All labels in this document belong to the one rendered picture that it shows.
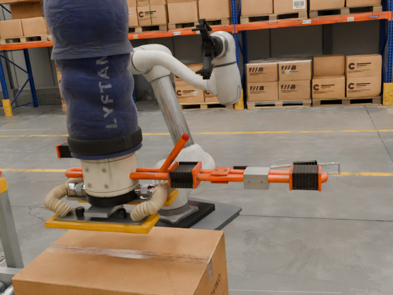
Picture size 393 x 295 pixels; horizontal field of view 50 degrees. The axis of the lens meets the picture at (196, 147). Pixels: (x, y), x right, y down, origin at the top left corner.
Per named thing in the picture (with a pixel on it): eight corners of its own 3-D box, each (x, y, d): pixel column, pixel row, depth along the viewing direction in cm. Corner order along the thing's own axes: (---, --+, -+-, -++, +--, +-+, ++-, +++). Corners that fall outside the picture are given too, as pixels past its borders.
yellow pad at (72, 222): (44, 228, 130) (41, 213, 128) (62, 213, 139) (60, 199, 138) (147, 235, 120) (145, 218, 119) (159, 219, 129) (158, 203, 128)
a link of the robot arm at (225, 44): (228, 57, 162) (226, 58, 156) (206, 58, 164) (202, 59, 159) (227, 32, 159) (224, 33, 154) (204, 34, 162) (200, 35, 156)
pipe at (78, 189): (46, 214, 131) (42, 197, 129) (87, 184, 154) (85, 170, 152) (148, 220, 121) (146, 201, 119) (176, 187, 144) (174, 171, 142)
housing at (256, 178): (243, 189, 120) (242, 174, 119) (247, 180, 126) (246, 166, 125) (268, 189, 118) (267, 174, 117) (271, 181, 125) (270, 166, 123)
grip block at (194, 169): (168, 189, 125) (165, 170, 124) (178, 177, 134) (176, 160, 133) (195, 189, 123) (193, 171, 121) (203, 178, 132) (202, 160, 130)
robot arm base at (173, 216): (168, 202, 226) (166, 192, 224) (199, 209, 211) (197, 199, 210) (143, 216, 213) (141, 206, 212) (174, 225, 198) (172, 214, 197)
